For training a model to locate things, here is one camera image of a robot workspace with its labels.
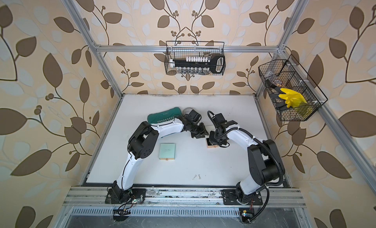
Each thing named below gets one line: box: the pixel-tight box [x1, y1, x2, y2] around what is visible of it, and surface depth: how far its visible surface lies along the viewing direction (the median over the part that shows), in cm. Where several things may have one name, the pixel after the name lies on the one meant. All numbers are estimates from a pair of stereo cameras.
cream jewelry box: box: [205, 137, 220, 149], surface depth 93 cm
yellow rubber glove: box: [278, 87, 308, 109], surface depth 68 cm
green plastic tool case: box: [147, 107, 182, 124], surface depth 104 cm
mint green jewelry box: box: [159, 142, 176, 161], surface depth 88 cm
